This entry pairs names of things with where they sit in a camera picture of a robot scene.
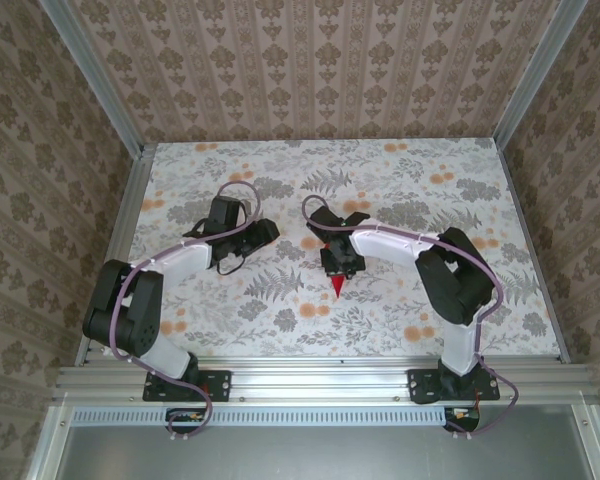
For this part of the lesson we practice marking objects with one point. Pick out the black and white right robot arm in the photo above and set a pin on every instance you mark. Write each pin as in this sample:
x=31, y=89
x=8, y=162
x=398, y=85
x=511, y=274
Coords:
x=455, y=280

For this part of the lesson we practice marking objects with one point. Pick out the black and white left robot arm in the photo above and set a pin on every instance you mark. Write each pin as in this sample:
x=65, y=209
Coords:
x=125, y=310

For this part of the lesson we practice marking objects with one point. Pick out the grey sheet metal panel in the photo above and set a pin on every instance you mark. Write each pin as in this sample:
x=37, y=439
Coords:
x=320, y=455

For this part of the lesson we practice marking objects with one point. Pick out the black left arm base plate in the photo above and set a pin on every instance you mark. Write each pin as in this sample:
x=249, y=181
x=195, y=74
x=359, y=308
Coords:
x=217, y=385

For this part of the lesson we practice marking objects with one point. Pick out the aluminium side rail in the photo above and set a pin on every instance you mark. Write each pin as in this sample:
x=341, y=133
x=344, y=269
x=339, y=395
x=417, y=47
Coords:
x=565, y=356
x=123, y=225

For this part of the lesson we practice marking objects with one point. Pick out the aluminium cross rail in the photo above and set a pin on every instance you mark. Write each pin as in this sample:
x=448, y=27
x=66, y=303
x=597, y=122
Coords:
x=320, y=382

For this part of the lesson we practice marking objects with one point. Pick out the aluminium frame post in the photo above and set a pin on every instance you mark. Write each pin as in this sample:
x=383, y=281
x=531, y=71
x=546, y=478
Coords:
x=535, y=75
x=99, y=80

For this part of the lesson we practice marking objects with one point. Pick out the black connector board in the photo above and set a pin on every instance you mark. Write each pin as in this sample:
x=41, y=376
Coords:
x=185, y=426
x=462, y=424

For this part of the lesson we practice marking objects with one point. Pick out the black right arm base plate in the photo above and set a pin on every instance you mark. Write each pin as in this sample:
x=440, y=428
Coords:
x=422, y=385

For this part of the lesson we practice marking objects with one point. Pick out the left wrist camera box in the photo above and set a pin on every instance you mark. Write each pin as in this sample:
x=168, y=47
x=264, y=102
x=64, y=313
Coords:
x=226, y=212

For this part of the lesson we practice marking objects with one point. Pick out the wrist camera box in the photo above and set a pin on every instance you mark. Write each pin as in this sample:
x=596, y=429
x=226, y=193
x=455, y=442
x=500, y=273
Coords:
x=226, y=212
x=325, y=220

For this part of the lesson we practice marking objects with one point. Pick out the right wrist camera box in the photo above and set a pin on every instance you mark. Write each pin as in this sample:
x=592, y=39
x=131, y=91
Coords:
x=325, y=220

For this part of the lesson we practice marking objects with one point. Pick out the red square paper sheet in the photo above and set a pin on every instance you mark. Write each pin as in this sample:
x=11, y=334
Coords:
x=338, y=287

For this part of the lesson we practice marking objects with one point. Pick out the floral patterned table cover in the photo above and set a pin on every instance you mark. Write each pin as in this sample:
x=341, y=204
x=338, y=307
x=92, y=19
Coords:
x=380, y=310

